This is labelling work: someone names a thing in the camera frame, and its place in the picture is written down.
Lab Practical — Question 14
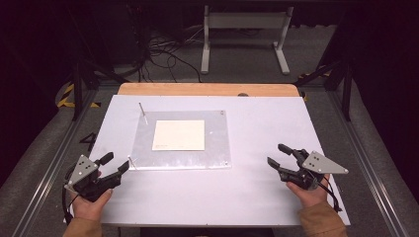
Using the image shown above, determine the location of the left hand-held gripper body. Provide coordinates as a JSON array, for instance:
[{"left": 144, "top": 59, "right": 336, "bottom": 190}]
[{"left": 63, "top": 154, "right": 123, "bottom": 202}]

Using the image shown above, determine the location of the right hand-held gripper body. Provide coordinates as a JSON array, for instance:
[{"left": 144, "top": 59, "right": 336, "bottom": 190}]
[{"left": 279, "top": 150, "right": 350, "bottom": 193}]

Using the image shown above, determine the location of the clear acrylic photo frame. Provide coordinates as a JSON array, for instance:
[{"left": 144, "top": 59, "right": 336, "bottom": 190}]
[{"left": 127, "top": 102, "right": 232, "bottom": 172}]

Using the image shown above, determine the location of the landscape picture card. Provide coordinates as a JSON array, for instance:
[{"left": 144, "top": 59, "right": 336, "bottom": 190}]
[{"left": 151, "top": 119, "right": 206, "bottom": 152}]

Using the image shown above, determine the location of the person's right hand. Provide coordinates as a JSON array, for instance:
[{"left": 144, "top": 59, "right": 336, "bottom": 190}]
[{"left": 286, "top": 179, "right": 331, "bottom": 209}]

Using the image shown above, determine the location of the person's left hand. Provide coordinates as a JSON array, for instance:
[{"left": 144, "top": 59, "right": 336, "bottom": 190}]
[{"left": 69, "top": 189, "right": 114, "bottom": 222}]

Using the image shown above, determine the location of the white board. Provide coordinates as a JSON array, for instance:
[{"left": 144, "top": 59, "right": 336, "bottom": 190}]
[{"left": 63, "top": 94, "right": 351, "bottom": 228}]

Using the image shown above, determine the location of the black tripod stand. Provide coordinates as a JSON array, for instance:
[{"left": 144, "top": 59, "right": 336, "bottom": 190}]
[{"left": 67, "top": 6, "right": 130, "bottom": 121}]

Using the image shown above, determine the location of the black metal stand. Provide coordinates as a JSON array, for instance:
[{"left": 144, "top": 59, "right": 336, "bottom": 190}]
[{"left": 293, "top": 48, "right": 356, "bottom": 121}]

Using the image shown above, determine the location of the wooden table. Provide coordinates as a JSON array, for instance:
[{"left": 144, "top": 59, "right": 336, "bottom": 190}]
[{"left": 117, "top": 82, "right": 300, "bottom": 98}]

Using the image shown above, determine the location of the white metal stand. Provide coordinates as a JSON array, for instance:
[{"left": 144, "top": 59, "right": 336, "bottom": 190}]
[{"left": 200, "top": 4, "right": 294, "bottom": 76}]

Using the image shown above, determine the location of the aluminium rail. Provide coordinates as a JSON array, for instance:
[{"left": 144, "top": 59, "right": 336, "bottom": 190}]
[
  {"left": 11, "top": 88, "right": 100, "bottom": 237},
  {"left": 326, "top": 88, "right": 411, "bottom": 237}
]

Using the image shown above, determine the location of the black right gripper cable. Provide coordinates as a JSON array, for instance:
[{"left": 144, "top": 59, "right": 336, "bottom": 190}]
[{"left": 316, "top": 176, "right": 344, "bottom": 213}]

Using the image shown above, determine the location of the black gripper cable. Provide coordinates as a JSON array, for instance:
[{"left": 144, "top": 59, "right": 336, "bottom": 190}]
[
  {"left": 316, "top": 176, "right": 344, "bottom": 213},
  {"left": 60, "top": 164, "right": 81, "bottom": 227}
]

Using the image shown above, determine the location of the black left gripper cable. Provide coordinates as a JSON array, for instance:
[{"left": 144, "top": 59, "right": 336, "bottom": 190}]
[{"left": 60, "top": 164, "right": 81, "bottom": 227}]

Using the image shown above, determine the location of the bundle of black floor cables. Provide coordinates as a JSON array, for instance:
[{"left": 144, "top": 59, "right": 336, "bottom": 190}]
[{"left": 126, "top": 3, "right": 204, "bottom": 83}]

